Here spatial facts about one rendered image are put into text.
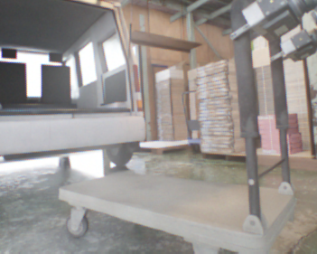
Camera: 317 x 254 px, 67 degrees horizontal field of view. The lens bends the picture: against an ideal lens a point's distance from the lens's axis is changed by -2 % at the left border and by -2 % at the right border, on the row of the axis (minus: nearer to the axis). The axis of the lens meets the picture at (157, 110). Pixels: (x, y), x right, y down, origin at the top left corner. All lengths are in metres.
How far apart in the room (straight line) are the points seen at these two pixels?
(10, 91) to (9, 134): 2.07
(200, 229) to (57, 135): 1.60
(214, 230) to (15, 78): 3.74
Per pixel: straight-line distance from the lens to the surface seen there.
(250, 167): 0.59
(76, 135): 2.12
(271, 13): 0.54
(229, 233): 0.64
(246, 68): 0.58
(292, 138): 2.57
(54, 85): 4.17
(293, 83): 2.90
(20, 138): 2.05
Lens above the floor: 0.46
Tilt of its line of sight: 3 degrees up
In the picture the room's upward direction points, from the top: 4 degrees counter-clockwise
